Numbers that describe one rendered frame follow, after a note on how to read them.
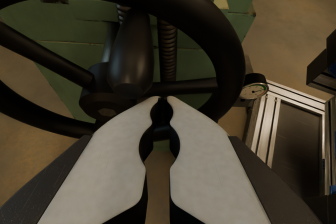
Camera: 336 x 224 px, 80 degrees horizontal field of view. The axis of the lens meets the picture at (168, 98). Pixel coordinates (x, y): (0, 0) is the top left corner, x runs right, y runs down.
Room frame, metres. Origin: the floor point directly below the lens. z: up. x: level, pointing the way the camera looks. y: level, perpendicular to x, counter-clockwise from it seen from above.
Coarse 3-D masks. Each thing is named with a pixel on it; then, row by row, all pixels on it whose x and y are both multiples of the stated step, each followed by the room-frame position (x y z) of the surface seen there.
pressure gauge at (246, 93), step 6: (246, 78) 0.28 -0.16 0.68; (252, 78) 0.27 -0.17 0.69; (258, 78) 0.27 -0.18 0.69; (264, 78) 0.28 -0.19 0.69; (246, 84) 0.26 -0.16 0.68; (252, 84) 0.26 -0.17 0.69; (258, 84) 0.26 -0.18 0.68; (264, 84) 0.26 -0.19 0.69; (246, 90) 0.26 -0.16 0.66; (264, 90) 0.27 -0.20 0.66; (240, 96) 0.26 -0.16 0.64; (246, 96) 0.26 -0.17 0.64; (252, 96) 0.26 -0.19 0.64; (258, 96) 0.26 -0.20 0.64
